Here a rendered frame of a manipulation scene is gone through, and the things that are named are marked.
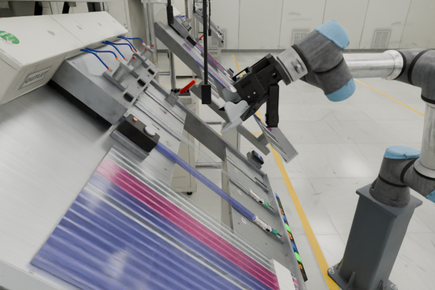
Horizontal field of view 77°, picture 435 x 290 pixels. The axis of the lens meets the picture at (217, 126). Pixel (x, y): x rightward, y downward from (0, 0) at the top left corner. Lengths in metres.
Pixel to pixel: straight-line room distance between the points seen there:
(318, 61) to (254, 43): 7.76
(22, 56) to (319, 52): 0.55
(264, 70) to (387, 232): 0.96
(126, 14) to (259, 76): 1.14
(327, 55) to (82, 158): 0.54
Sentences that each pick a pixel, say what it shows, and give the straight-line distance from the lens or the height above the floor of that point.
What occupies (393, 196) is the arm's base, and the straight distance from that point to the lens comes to 1.35.
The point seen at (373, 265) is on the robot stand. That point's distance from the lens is 1.53.
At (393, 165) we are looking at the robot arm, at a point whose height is 0.73.
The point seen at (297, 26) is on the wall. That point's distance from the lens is 8.63.
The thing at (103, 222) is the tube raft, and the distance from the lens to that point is 0.40.
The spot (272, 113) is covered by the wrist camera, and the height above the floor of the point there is 1.06.
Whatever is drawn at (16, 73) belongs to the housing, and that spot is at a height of 1.22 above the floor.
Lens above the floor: 1.30
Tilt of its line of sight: 24 degrees down
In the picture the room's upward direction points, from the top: straight up
